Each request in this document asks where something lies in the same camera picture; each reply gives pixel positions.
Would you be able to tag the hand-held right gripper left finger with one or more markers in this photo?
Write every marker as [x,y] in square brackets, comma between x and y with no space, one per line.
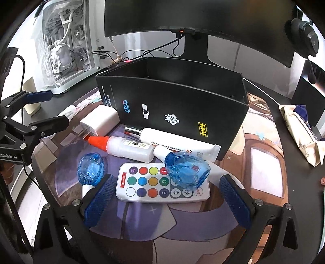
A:
[99,200]

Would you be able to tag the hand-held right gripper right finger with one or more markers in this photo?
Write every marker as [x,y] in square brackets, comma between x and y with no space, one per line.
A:
[234,200]

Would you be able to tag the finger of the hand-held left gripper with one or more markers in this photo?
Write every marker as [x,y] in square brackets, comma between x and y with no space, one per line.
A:
[38,96]
[50,124]

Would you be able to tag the white remote with coloured buttons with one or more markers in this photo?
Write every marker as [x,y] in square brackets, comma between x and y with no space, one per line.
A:
[142,182]

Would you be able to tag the white plug charger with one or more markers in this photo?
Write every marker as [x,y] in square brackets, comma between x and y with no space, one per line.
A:
[101,119]

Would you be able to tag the black cardboard box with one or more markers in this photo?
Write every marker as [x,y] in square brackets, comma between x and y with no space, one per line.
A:
[177,106]

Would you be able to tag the beige cup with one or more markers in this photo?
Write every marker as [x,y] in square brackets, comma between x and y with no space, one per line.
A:
[29,85]

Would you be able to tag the printed desk mat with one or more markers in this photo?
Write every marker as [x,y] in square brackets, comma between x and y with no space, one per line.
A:
[203,228]

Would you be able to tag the white computer case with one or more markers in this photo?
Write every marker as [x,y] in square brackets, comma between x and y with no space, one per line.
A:
[63,50]

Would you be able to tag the white glue bottle orange cap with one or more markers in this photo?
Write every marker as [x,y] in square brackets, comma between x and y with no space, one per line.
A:
[127,149]

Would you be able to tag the white tube with silver cap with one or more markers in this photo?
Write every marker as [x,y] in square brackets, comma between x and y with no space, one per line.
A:
[157,135]

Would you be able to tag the small pink object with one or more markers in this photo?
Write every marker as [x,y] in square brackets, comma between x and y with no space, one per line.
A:
[322,181]

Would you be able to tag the beige wet wipes packet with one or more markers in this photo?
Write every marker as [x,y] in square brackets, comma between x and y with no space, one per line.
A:
[299,137]

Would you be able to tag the black rectangular device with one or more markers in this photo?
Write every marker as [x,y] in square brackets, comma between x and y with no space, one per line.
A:
[307,101]

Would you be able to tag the black headphones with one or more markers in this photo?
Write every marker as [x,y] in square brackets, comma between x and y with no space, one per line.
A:
[304,38]

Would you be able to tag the black curved monitor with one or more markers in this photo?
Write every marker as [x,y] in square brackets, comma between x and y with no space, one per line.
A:
[203,15]

